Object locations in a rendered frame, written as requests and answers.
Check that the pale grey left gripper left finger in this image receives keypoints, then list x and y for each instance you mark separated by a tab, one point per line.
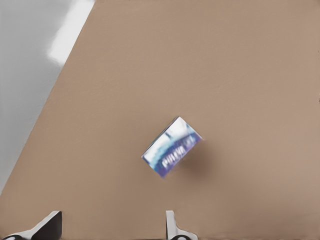
47	225

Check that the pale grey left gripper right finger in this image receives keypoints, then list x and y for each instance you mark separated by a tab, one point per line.
171	225

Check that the small blue and white box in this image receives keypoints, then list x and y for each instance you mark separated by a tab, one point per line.
172	147

